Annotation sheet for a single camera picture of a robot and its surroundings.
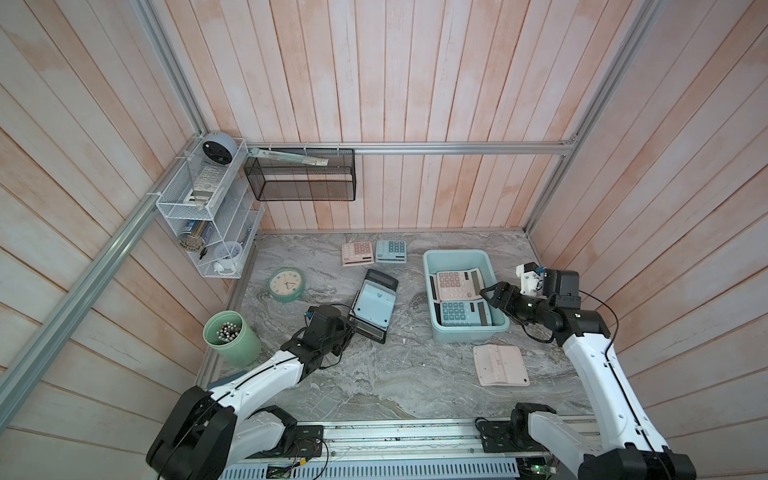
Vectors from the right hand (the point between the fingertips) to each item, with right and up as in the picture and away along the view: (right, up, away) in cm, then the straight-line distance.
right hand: (488, 294), depth 78 cm
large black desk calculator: (-31, -12, +11) cm, 35 cm away
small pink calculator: (-37, +12, +32) cm, 51 cm away
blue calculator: (-3, -7, +12) cm, 14 cm away
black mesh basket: (-62, +38, +29) cm, 79 cm away
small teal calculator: (-25, +12, +33) cm, 43 cm away
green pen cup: (-67, -11, -5) cm, 68 cm away
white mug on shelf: (-74, +10, +7) cm, 75 cm away
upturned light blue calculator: (-30, -5, +14) cm, 34 cm away
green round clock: (-61, +1, +23) cm, 65 cm away
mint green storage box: (-9, +9, +17) cm, 22 cm away
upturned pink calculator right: (+5, -21, +5) cm, 22 cm away
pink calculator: (-2, +1, +18) cm, 18 cm away
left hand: (-35, -10, +8) cm, 38 cm away
